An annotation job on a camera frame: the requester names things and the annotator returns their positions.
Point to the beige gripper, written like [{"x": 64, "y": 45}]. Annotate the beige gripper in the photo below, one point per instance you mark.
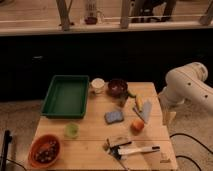
[{"x": 167, "y": 113}]

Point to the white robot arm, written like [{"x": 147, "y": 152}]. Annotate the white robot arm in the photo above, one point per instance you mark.
[{"x": 185, "y": 82}]

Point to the white paper cup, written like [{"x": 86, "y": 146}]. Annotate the white paper cup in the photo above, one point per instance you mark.
[{"x": 97, "y": 85}]

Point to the green plastic cup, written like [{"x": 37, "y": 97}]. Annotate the green plastic cup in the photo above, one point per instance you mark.
[{"x": 71, "y": 130}]

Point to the grey blue cloth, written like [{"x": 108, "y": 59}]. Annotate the grey blue cloth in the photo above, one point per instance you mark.
[{"x": 145, "y": 113}]

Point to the yellow banana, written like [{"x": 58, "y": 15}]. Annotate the yellow banana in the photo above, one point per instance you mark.
[{"x": 139, "y": 103}]

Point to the green cucumber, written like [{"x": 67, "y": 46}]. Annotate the green cucumber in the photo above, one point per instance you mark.
[{"x": 131, "y": 94}]

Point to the blue sponge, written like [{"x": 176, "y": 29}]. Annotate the blue sponge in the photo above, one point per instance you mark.
[{"x": 113, "y": 117}]

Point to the dark red bowl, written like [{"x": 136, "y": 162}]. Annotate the dark red bowl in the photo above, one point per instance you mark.
[{"x": 117, "y": 87}]

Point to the brown wooden block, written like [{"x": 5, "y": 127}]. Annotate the brown wooden block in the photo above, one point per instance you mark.
[{"x": 118, "y": 140}]

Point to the green plastic tray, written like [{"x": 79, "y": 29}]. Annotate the green plastic tray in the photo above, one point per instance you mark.
[{"x": 66, "y": 97}]

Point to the orange bowl with beans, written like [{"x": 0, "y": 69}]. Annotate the orange bowl with beans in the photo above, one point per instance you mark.
[{"x": 44, "y": 152}]

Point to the black stand at left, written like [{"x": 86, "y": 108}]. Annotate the black stand at left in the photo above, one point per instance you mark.
[{"x": 3, "y": 156}]

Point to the white handled brush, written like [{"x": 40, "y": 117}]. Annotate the white handled brush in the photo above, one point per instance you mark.
[{"x": 147, "y": 149}]

